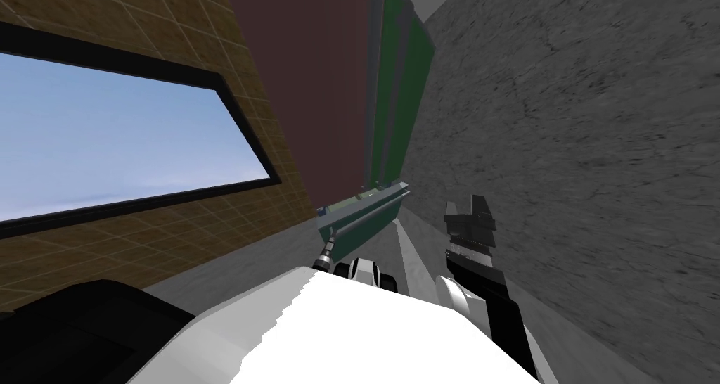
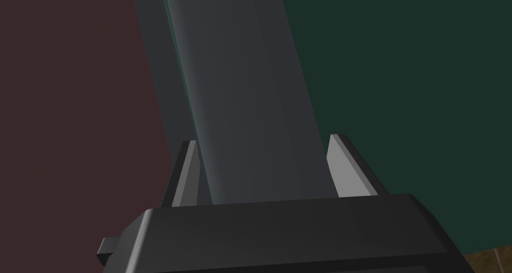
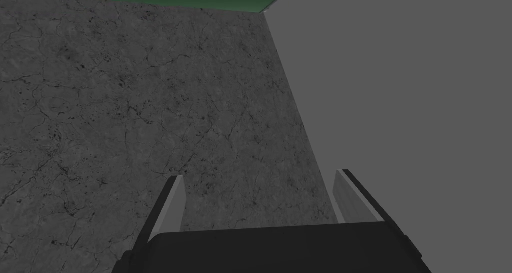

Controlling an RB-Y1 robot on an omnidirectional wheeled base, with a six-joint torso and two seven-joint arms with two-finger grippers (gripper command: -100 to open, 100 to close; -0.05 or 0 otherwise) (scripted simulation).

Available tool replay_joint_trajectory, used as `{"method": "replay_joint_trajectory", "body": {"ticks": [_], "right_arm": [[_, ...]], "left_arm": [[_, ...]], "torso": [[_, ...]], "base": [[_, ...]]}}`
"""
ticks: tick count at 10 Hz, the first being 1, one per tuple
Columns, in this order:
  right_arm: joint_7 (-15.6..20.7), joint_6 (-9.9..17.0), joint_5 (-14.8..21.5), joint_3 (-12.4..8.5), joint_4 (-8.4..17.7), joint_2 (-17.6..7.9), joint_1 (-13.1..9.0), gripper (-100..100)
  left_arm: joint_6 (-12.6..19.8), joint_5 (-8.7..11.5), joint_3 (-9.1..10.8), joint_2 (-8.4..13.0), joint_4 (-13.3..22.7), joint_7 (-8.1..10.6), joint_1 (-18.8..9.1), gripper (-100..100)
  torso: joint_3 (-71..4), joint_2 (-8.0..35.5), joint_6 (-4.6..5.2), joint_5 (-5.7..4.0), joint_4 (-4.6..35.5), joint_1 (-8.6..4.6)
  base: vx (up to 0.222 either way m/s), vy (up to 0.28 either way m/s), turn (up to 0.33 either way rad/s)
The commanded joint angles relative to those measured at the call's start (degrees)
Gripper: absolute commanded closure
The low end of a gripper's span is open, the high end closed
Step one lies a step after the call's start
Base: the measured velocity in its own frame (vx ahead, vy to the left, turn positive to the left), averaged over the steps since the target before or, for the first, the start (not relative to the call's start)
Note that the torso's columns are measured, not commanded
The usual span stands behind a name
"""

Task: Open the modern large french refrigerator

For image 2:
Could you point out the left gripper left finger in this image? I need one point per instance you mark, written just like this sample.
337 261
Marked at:
184 181

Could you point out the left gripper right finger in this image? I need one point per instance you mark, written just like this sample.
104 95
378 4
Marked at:
348 173

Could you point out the dark maroon door leaf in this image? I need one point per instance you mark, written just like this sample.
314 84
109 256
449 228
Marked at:
68 117

